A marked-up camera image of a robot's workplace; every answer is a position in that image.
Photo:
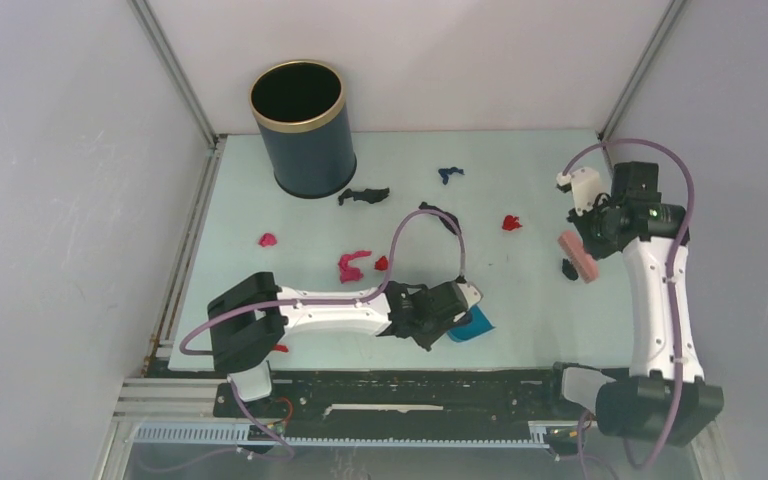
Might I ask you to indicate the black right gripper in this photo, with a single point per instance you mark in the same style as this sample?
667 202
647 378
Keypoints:
597 250

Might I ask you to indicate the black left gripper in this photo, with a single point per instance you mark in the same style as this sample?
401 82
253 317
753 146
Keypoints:
427 340

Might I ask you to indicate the pink hand brush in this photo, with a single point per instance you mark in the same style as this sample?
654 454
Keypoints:
573 248

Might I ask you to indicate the blue plastic dustpan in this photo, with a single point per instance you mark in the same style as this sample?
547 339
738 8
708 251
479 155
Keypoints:
477 326

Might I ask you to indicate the long black paper scrap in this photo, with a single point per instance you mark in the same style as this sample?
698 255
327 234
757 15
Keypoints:
448 219

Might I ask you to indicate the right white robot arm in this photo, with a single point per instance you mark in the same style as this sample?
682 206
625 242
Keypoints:
665 383

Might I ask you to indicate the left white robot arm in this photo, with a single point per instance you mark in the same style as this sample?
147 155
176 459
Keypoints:
249 320

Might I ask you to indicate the long pink crumpled paper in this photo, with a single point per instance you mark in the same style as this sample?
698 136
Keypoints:
347 271

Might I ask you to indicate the red paper ball near centre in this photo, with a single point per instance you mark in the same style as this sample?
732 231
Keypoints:
382 264

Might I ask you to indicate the black crumpled paper strip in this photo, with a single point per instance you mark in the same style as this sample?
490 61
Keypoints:
368 195

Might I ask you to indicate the dark blue paper scrap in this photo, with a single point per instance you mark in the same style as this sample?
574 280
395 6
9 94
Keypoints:
447 173

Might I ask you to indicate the small pink paper ball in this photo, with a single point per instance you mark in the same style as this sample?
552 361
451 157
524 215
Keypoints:
267 240

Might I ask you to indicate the dark blue round trash bin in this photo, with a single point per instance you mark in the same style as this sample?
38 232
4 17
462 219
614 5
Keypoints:
300 110

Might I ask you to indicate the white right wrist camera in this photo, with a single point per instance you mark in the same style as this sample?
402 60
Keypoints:
585 185

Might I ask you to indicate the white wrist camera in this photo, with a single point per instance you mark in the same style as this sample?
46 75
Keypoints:
585 185
471 295

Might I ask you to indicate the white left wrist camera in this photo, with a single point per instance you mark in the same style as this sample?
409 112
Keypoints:
471 295

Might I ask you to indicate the grey perforated cable tray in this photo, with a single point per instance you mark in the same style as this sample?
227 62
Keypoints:
248 435

